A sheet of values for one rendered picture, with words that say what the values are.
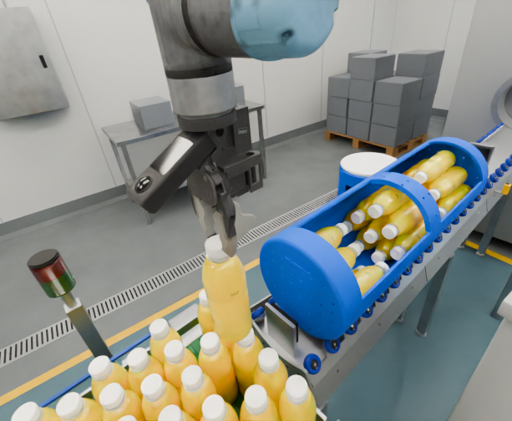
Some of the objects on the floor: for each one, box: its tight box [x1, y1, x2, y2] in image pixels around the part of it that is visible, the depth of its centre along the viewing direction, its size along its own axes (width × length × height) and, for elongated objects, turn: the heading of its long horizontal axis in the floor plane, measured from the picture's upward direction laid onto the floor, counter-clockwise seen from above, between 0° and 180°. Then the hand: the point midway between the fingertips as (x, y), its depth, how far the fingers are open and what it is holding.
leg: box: [475, 182, 512, 257], centre depth 211 cm, size 6×6×63 cm
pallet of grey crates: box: [325, 50, 445, 158], centre depth 419 cm, size 120×80×119 cm
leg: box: [415, 253, 454, 337], centre depth 161 cm, size 6×6×63 cm
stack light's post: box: [63, 297, 114, 359], centre depth 104 cm, size 4×4×110 cm
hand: (218, 245), depth 46 cm, fingers closed on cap, 4 cm apart
